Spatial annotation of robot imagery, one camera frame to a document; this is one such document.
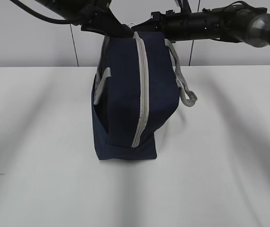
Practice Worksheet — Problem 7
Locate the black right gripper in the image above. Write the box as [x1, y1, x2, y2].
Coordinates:
[131, 10, 223, 42]

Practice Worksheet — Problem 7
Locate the navy insulated lunch bag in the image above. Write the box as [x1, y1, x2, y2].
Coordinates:
[91, 32, 197, 160]

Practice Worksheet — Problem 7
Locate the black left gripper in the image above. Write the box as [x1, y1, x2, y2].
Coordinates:
[61, 0, 135, 38]

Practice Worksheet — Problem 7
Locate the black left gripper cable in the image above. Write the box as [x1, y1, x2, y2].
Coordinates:
[9, 0, 72, 25]

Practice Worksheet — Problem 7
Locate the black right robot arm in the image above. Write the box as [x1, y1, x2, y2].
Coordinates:
[132, 0, 270, 48]

